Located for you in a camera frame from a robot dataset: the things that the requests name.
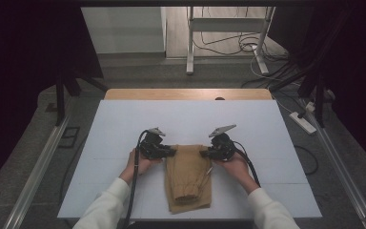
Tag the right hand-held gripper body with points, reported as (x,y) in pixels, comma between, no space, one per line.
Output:
(223,146)

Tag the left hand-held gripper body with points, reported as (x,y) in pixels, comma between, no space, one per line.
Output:
(152,144)

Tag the tan children's pants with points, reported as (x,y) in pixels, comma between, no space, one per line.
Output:
(187,178)

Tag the person's left hand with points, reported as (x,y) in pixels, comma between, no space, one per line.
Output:
(141,168)

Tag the person's right hand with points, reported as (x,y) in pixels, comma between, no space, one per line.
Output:
(236,173)

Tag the wooden table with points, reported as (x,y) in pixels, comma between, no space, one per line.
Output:
(171,94)

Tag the white power strip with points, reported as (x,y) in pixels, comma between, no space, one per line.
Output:
(302,122)

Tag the small white plug adapter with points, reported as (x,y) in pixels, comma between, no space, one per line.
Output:
(310,106)

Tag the black metal stand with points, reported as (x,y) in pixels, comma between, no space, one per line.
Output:
(319,95)
(63,92)

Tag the white cabinet panel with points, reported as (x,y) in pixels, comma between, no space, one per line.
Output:
(124,30)

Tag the white metal stand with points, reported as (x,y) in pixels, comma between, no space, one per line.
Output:
(225,24)

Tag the aluminium rail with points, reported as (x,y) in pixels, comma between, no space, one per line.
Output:
(38,171)
(343,171)

